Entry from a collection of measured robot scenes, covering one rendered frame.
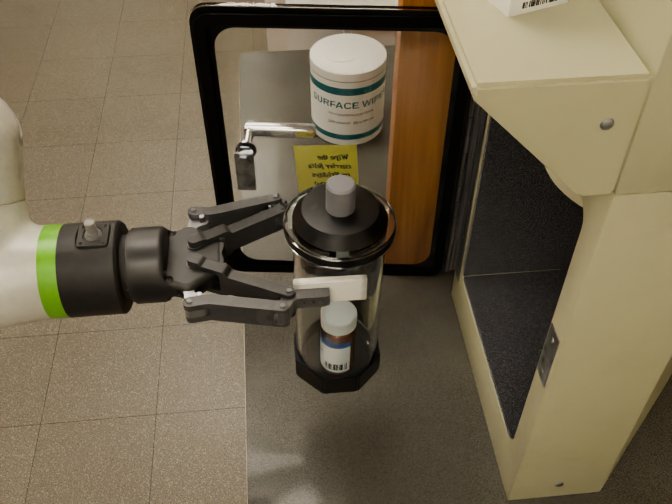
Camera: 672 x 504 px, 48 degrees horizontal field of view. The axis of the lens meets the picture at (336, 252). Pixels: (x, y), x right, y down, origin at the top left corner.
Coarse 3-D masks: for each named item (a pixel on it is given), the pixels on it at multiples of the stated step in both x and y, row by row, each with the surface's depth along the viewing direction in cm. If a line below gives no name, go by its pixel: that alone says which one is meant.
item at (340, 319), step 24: (288, 216) 73; (384, 240) 71; (312, 264) 72; (312, 312) 77; (336, 312) 76; (360, 312) 76; (312, 336) 80; (336, 336) 78; (360, 336) 79; (312, 360) 83; (336, 360) 81; (360, 360) 83
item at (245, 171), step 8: (240, 152) 90; (248, 152) 90; (240, 160) 90; (248, 160) 90; (240, 168) 91; (248, 168) 91; (240, 176) 92; (248, 176) 92; (240, 184) 93; (248, 184) 93
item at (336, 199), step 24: (312, 192) 73; (336, 192) 69; (360, 192) 73; (312, 216) 71; (336, 216) 71; (360, 216) 71; (384, 216) 72; (312, 240) 70; (336, 240) 69; (360, 240) 70
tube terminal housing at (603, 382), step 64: (640, 0) 48; (640, 128) 50; (640, 192) 54; (576, 256) 62; (640, 256) 59; (576, 320) 64; (640, 320) 65; (576, 384) 71; (640, 384) 73; (512, 448) 84; (576, 448) 80
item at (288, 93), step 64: (256, 64) 82; (320, 64) 82; (384, 64) 82; (448, 64) 81; (256, 128) 89; (320, 128) 88; (384, 128) 88; (256, 192) 96; (384, 192) 95; (256, 256) 104
